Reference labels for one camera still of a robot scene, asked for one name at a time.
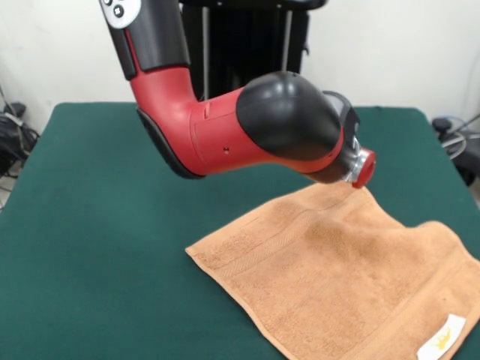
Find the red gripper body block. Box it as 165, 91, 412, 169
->
351, 148, 377, 189

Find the tan terry towel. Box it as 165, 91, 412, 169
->
185, 182, 480, 360

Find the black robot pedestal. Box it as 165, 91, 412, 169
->
178, 0, 326, 102

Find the dark green table cloth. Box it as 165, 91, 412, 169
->
0, 101, 480, 360

